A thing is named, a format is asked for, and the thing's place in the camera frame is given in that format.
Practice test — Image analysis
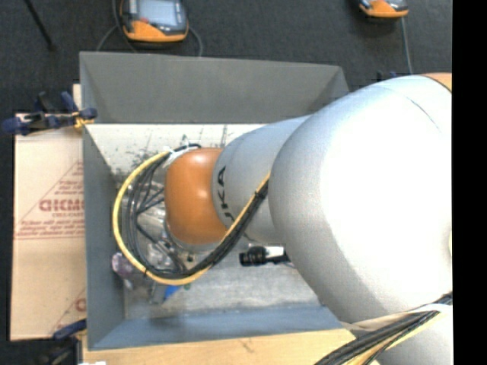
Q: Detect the purple round thing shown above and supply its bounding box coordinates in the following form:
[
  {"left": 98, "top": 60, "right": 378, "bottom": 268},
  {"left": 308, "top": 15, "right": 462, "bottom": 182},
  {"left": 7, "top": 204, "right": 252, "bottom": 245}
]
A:
[{"left": 110, "top": 252, "right": 135, "bottom": 281}]

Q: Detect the brown cardboard board, red print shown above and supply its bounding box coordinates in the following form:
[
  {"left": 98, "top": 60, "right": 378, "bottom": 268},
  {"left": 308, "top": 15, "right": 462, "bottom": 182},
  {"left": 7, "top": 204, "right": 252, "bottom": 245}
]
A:
[{"left": 8, "top": 126, "right": 89, "bottom": 342}]

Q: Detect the grey metal bin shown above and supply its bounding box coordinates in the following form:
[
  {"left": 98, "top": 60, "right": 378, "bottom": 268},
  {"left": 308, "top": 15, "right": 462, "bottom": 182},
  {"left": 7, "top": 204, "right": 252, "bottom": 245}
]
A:
[{"left": 78, "top": 50, "right": 358, "bottom": 351}]

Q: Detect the black cylinder on white bracket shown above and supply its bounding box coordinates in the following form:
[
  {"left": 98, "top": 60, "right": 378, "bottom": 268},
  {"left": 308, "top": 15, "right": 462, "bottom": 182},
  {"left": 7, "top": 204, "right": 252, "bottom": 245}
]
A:
[{"left": 238, "top": 243, "right": 289, "bottom": 268}]

